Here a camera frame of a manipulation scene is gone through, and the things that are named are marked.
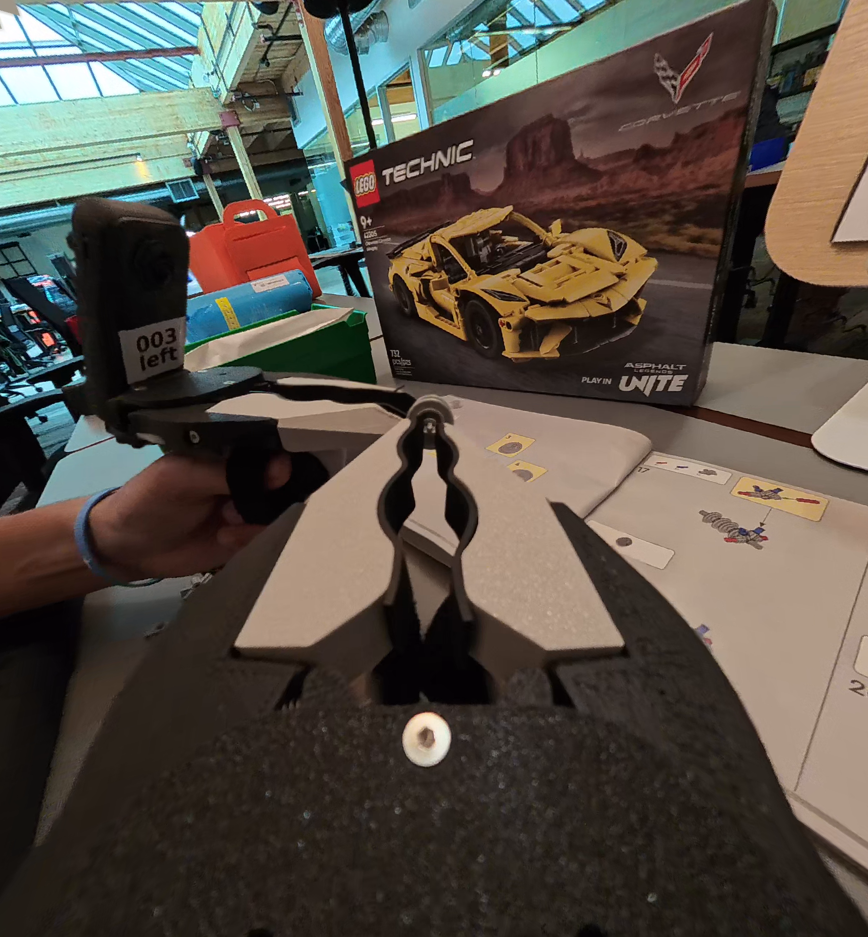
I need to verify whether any person's left hand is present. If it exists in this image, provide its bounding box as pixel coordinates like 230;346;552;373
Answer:
90;450;296;581

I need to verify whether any yellow car lego box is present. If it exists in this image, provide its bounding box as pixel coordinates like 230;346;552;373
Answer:
342;0;779;407

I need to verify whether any lego instruction booklet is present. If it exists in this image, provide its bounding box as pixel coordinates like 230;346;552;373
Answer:
401;395;868;879

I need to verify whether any white office desk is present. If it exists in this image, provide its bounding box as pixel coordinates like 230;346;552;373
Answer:
39;417;164;506

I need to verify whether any large paned window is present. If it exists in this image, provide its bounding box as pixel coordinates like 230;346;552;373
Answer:
0;0;204;111

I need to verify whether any light blue package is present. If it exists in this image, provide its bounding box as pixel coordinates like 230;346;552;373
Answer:
185;269;318;341

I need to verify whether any light wooden side table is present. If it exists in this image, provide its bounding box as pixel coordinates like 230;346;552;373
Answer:
765;0;868;290

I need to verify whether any black office chair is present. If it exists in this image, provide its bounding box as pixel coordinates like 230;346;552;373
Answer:
0;351;87;513

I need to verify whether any blue wristband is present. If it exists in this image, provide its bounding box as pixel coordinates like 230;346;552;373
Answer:
74;487;142;587

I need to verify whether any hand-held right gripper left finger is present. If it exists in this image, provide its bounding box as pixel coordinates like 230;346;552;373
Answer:
233;419;429;678

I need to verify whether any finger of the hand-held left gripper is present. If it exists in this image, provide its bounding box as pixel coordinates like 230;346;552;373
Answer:
209;397;407;471
260;375;416;420

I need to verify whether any person's left forearm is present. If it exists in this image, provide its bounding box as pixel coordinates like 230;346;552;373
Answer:
0;505;101;634

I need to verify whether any grey lego pulley disc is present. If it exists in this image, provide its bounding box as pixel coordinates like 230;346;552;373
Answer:
406;395;458;433

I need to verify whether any silver ventilation duct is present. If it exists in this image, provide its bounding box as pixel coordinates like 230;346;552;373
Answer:
331;11;391;56

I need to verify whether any black round pole lamp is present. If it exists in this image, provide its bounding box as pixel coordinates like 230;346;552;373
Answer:
302;0;380;151

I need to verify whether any green plastic bin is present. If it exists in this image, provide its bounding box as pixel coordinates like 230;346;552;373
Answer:
185;307;372;385

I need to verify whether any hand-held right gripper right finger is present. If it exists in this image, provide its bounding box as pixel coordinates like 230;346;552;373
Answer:
434;421;625;680

